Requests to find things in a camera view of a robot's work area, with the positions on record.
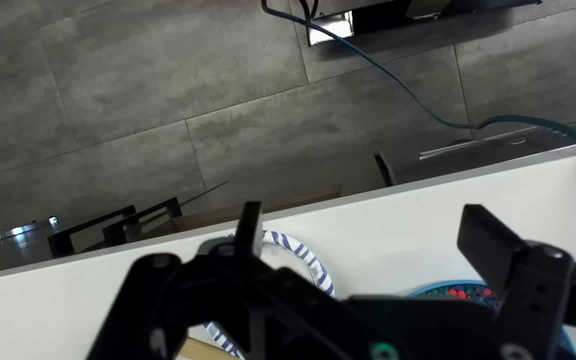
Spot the blue bowl with candies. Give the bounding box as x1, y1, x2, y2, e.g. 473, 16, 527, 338
409, 278, 576, 360

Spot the long dark power cable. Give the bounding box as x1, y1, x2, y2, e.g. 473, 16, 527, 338
260, 0, 576, 184

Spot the dark furniture base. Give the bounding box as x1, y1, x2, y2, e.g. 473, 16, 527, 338
306, 0, 544, 47

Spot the blue patterned paper plate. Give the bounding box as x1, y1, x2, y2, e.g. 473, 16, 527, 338
203, 228, 338, 360

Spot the wooden slotted spatula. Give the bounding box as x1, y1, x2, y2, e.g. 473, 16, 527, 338
179, 336, 237, 360

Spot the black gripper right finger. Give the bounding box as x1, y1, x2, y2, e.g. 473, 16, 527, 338
456, 204, 576, 360

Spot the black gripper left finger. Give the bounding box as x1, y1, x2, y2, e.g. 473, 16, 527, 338
87, 200, 345, 360

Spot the black metal frame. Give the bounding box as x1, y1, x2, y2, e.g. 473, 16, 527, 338
47, 198, 184, 259

